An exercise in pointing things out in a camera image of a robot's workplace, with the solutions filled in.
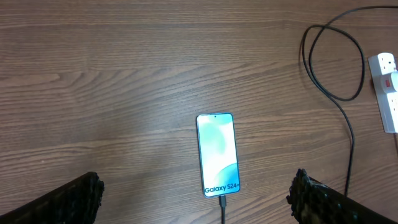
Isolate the blue Galaxy smartphone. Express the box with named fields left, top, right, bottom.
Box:
left=196, top=113, right=240, bottom=198

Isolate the white power strip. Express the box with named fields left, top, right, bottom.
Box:
left=368, top=52, right=397, bottom=134

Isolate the black charger cable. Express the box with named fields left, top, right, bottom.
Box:
left=219, top=5, right=398, bottom=224

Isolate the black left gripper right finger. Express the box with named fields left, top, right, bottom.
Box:
left=286, top=169, right=397, bottom=224

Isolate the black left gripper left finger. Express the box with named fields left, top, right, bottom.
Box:
left=1, top=172, right=104, bottom=224

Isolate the white charger plug adapter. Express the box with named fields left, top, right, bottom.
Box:
left=381, top=71, right=398, bottom=94

